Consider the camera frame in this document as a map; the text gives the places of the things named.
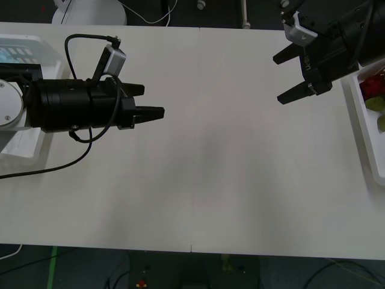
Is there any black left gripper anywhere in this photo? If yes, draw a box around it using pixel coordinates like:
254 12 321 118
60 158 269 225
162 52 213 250
89 76 166 131

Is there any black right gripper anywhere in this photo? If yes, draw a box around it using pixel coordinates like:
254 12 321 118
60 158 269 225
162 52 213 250
272 31 361 106

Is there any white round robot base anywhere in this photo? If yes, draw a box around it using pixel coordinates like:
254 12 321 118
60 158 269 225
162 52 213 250
51 0 128 26

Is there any white leg with caster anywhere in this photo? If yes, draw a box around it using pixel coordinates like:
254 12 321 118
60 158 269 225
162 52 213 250
239 0 252 30

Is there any red rose with green leaves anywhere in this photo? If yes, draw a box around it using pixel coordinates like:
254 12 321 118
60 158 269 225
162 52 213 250
359 67 385 132

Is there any shallow white slotted box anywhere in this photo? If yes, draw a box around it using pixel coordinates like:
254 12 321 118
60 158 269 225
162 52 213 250
0 34 67 167

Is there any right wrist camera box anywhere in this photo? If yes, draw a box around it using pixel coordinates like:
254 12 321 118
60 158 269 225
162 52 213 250
281 10 319 48

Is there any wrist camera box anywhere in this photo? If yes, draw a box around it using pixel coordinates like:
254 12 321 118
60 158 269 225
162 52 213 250
281 10 319 48
91 43 128 82

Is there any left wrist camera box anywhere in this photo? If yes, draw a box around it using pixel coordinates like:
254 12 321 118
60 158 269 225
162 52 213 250
91 43 128 82

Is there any white cable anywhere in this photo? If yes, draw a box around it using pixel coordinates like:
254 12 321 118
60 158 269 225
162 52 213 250
122 0 179 27

